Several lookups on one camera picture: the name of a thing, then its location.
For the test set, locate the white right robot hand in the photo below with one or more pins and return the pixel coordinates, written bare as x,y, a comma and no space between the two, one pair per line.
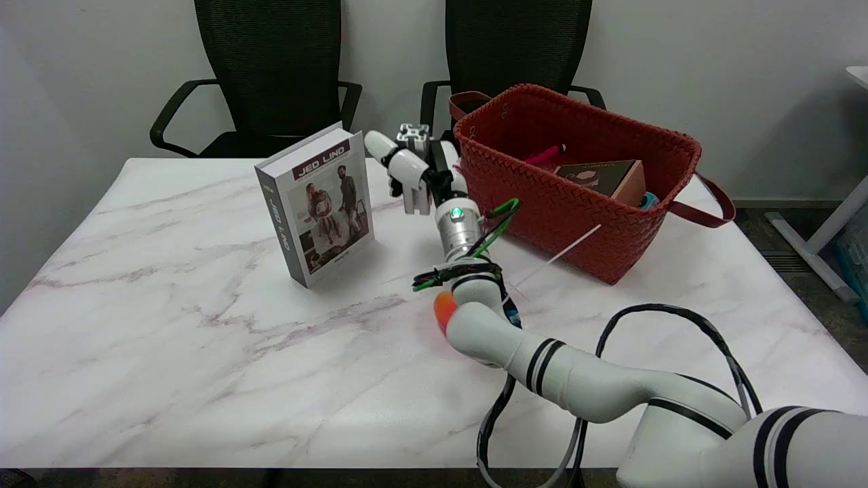
411,169

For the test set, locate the silver aluminium extrusion block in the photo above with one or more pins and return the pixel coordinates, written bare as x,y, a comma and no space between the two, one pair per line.
415,135

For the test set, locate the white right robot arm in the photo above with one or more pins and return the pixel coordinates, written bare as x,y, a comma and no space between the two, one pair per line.
610,386

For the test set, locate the brown woven storage basket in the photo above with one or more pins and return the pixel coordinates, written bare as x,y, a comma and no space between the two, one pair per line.
576,183

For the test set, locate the Jed Lind book box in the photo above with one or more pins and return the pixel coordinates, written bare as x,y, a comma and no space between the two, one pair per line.
319,203

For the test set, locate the pink marker pen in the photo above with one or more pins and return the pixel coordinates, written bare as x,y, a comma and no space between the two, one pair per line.
546,154

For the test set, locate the black mesh office chair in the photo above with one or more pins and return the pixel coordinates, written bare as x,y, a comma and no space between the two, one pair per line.
268,74
519,51

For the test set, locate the dark box with tan side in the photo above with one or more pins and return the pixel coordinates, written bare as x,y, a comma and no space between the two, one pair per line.
603,177

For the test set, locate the teal round object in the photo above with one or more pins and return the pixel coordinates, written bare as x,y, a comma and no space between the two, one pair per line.
649,200

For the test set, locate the white desk frame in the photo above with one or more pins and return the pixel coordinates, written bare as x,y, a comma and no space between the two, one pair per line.
824,230

